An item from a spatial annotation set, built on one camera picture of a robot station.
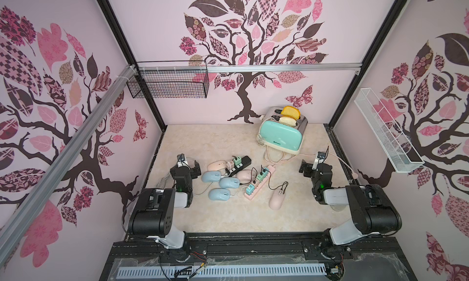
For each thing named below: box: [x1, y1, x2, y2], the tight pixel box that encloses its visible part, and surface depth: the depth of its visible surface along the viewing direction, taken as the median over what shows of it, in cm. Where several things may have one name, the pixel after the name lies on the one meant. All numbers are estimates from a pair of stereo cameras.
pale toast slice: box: [278, 116, 297, 127], surface depth 98 cm
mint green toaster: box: [258, 106, 308, 155], surface depth 100 cm
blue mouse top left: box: [201, 171, 222, 183], surface depth 96 cm
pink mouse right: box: [268, 189, 286, 211], surface depth 89 cm
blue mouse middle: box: [219, 176, 240, 189], surface depth 94 cm
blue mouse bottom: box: [208, 187, 231, 201], surface depth 90 cm
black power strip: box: [225, 155, 253, 178], surface depth 100 cm
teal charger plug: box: [245, 183, 255, 196], surface depth 87 cm
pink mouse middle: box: [235, 169, 258, 183], surface depth 96 cm
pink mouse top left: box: [207, 160, 228, 172], surface depth 101 cm
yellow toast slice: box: [280, 105, 302, 120], surface depth 102 cm
